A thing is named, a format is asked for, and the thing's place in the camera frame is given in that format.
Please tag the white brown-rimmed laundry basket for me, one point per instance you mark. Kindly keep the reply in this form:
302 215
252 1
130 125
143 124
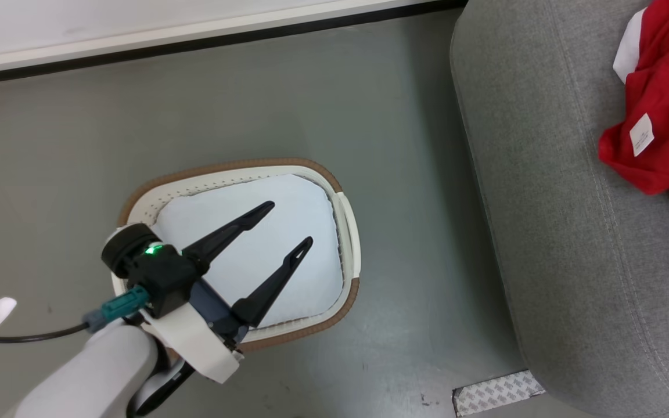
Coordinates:
349 244

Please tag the grey patterned floor tape patch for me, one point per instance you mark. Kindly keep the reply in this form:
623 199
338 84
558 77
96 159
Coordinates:
494 393

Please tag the white cloth basket liner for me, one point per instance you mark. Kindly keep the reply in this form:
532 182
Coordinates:
288 232

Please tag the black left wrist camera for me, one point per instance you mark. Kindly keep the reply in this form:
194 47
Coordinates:
148 267

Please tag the red jersey large number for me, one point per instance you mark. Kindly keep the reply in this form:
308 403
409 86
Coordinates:
668 98

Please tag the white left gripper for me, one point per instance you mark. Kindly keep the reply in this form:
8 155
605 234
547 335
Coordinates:
195 342

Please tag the grey fabric sofa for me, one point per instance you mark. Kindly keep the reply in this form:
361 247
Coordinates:
555 203

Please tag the white and black baseboard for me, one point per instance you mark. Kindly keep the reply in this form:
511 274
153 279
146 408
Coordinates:
183 29

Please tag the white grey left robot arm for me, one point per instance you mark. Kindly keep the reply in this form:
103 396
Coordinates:
90 377

